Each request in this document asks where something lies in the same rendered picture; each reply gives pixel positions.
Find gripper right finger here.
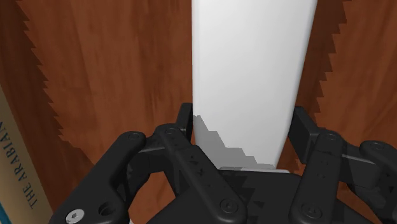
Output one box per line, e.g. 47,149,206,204
286,106,397,224

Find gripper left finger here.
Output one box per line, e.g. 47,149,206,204
48,102,249,224

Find white tall tapered vase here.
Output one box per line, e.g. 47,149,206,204
190,0,319,171

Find beige spine book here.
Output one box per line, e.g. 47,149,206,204
0,83,54,224

